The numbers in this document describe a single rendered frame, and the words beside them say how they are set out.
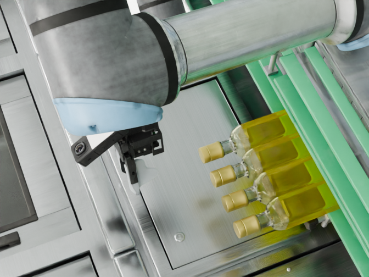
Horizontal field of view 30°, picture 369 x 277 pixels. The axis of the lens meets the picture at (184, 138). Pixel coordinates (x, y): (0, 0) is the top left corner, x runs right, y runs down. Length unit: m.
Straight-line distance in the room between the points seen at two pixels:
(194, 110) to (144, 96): 0.84
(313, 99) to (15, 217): 0.69
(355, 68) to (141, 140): 0.44
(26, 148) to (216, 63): 0.86
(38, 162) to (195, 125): 0.37
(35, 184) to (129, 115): 0.84
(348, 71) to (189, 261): 0.50
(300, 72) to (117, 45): 0.67
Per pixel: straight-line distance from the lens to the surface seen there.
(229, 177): 1.38
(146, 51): 0.78
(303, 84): 1.36
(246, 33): 0.86
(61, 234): 1.53
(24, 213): 1.56
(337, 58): 1.39
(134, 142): 1.25
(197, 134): 1.58
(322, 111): 1.33
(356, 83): 1.37
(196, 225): 1.48
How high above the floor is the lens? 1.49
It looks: 12 degrees down
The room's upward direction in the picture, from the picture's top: 109 degrees counter-clockwise
